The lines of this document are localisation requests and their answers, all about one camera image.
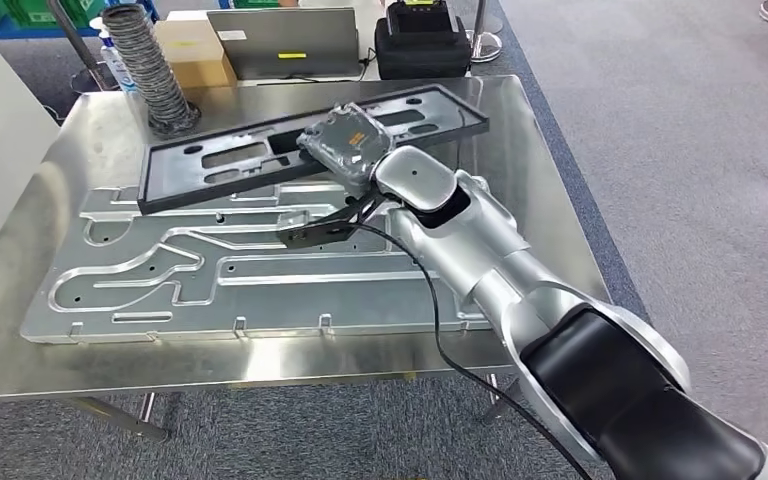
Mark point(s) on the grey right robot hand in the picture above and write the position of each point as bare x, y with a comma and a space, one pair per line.
347, 142

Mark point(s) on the black plastic frame part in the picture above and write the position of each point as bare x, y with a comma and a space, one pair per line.
172, 179

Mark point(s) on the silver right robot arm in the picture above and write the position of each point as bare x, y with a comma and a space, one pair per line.
490, 252

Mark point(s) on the stainless steel workbench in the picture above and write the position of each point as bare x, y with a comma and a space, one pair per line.
543, 218

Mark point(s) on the black carrying case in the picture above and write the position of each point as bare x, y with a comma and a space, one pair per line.
424, 60

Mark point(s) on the grey laptop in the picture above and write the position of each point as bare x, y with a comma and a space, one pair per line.
284, 40

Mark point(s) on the black device with yellow label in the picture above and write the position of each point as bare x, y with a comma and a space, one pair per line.
420, 16

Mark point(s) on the chrome stanchion base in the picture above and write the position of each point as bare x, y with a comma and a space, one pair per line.
486, 46

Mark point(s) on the cardboard box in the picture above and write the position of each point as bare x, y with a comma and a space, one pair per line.
192, 60

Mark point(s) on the machined aluminium plate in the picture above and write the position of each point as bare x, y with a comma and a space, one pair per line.
225, 305

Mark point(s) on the white spray bottle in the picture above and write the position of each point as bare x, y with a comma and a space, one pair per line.
114, 66

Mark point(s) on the black pole stand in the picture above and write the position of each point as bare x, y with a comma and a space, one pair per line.
82, 56

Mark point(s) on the green plastic crate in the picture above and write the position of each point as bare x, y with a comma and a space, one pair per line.
39, 10

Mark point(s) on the white cabinet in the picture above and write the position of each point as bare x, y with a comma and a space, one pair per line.
0, 132

